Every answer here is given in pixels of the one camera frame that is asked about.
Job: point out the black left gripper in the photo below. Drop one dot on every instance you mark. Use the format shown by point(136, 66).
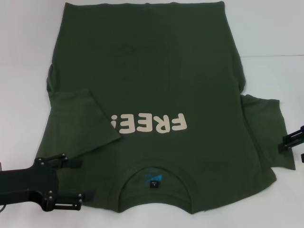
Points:
point(28, 178)

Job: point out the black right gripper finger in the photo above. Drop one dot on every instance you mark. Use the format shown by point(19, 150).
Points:
point(288, 145)
point(302, 158)

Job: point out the dark green FREE t-shirt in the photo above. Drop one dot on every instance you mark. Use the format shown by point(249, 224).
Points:
point(152, 71)

